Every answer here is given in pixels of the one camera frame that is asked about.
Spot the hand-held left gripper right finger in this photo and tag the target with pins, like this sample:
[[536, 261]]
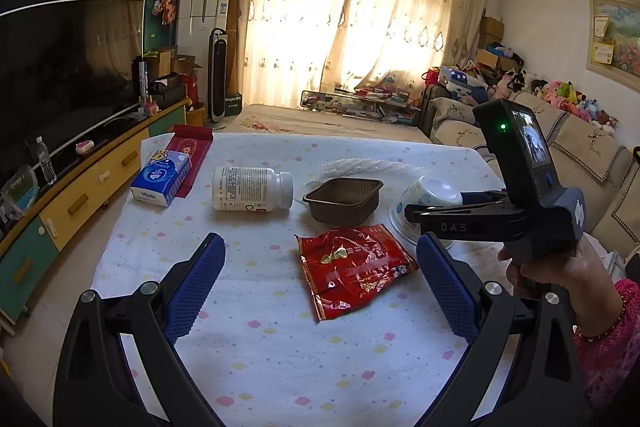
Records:
[[447, 289]]

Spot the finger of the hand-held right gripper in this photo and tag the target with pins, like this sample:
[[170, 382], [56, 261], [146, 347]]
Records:
[[470, 219], [482, 197]]

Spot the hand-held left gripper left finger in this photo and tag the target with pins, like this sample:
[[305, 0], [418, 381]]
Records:
[[195, 292]]

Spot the white printed bowl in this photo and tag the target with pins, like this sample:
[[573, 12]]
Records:
[[430, 189]]

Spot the red snack packet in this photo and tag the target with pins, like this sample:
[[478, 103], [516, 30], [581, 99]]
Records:
[[350, 272]]

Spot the white pill bottle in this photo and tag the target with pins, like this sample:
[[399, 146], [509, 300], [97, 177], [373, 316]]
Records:
[[245, 189]]

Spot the brown plastic tray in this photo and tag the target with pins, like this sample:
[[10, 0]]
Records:
[[340, 202]]

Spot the person's right forearm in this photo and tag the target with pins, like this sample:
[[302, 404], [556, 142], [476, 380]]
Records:
[[615, 357]]

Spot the person's right hand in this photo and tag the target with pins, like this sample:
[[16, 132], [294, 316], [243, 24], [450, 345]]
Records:
[[585, 282]]

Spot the beige sofa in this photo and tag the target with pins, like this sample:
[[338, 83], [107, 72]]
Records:
[[600, 157]]

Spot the spotted white tablecloth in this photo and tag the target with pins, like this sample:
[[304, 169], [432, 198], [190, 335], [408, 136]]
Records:
[[280, 357]]

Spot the blue tissue pack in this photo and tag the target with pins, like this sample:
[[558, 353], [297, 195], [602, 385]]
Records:
[[160, 179]]

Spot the row of plush toys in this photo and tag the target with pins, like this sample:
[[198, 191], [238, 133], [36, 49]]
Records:
[[565, 94]]

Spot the white and blue bag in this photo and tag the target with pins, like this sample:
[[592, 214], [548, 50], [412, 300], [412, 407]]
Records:
[[454, 78]]

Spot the yellow and green cabinet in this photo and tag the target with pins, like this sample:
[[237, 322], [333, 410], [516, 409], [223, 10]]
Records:
[[85, 202]]

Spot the red flat box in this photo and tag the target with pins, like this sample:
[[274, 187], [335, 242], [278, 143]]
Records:
[[192, 142]]

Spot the cluttered glass coffee table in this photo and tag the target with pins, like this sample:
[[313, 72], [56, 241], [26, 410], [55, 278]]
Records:
[[360, 102]]

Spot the stack of cardboard boxes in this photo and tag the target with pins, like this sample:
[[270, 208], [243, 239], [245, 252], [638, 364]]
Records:
[[490, 37]]

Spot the small pink object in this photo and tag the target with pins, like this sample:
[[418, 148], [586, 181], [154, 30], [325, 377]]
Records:
[[84, 147]]

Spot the framed flower painting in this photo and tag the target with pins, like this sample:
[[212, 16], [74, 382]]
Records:
[[617, 37]]

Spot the small green box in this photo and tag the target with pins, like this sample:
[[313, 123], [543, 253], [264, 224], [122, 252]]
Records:
[[233, 104]]

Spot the beige floral mat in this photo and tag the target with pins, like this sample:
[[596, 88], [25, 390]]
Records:
[[300, 122]]

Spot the clear water bottle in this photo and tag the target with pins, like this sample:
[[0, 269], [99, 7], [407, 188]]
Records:
[[46, 162]]

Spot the glass bowl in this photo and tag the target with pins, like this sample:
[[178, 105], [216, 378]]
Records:
[[20, 192]]

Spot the black tower fan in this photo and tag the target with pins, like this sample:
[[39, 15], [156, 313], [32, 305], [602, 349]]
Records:
[[219, 77]]

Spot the pile of cardboard boxes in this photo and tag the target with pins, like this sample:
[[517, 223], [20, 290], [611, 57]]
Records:
[[167, 72]]

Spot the cream embroidered curtain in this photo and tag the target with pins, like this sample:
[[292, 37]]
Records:
[[325, 17]]

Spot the large curved television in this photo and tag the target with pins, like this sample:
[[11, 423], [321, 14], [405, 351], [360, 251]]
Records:
[[65, 72]]

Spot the white standing air conditioner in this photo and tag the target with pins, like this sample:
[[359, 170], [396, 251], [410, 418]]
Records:
[[205, 7]]

